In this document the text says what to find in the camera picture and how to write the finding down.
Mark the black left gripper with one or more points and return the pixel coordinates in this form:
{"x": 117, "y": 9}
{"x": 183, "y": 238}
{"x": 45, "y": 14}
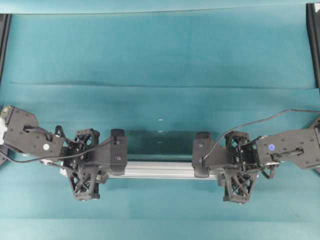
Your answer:
{"x": 80, "y": 170}

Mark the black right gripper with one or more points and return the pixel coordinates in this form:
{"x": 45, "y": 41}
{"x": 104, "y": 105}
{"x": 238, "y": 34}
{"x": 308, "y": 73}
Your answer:
{"x": 240, "y": 174}

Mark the silver aluminium extrusion rail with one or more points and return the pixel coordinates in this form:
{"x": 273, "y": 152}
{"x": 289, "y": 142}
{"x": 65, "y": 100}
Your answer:
{"x": 162, "y": 170}

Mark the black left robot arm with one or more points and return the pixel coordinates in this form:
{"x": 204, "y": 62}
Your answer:
{"x": 21, "y": 133}

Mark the teal table cloth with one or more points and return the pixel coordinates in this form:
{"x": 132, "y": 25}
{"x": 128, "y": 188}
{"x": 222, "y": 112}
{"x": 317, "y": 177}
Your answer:
{"x": 36, "y": 201}

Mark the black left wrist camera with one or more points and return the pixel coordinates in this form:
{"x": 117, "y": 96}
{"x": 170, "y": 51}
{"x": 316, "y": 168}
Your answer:
{"x": 108, "y": 154}

